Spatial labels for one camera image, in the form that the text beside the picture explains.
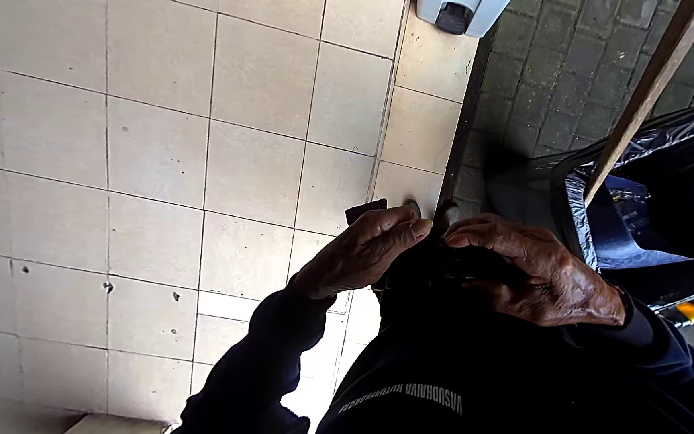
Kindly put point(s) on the person's right hand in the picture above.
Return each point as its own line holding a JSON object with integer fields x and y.
{"x": 570, "y": 289}

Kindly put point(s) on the person's left hand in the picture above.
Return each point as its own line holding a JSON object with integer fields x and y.
{"x": 353, "y": 256}

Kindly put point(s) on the person's right thumb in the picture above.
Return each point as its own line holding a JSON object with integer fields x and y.
{"x": 497, "y": 293}

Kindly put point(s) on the person's right fingers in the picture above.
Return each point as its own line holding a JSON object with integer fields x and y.
{"x": 500, "y": 220}

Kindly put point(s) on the person's left index finger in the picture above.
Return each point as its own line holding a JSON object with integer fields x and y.
{"x": 394, "y": 216}

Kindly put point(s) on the person's left thumb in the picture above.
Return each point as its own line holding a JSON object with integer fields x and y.
{"x": 409, "y": 232}

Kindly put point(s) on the person's right index finger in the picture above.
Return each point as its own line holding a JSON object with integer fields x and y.
{"x": 485, "y": 237}

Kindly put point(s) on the person's right forearm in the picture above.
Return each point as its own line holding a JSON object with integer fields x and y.
{"x": 660, "y": 355}

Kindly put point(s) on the person's left forearm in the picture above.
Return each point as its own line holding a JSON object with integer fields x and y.
{"x": 268, "y": 361}

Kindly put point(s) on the dark trash bin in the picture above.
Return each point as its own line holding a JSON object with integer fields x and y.
{"x": 525, "y": 190}

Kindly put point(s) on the person's body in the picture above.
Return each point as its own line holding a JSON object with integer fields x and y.
{"x": 473, "y": 367}

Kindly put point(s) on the black bin bag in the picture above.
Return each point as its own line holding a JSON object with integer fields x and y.
{"x": 582, "y": 232}

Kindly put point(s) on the dark blue sheet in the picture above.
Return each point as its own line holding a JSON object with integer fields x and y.
{"x": 621, "y": 247}

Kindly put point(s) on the long wooden stick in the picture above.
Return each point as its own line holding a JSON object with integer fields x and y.
{"x": 648, "y": 96}

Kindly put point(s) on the light grey plastic container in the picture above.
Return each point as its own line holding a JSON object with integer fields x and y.
{"x": 487, "y": 15}

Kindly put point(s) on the beige box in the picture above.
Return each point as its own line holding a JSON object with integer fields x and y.
{"x": 112, "y": 425}

